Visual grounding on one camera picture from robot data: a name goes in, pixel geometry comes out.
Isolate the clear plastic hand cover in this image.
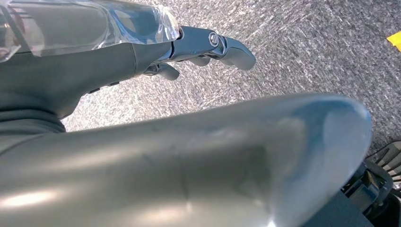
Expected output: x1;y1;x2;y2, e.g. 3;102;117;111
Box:
0;0;182;63

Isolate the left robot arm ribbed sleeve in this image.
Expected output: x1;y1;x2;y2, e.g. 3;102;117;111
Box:
0;108;67;154

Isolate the black robot foot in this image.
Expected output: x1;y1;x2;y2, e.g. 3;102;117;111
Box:
302;141;401;227

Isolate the yellow floor tape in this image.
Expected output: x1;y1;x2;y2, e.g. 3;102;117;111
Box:
386;30;401;52

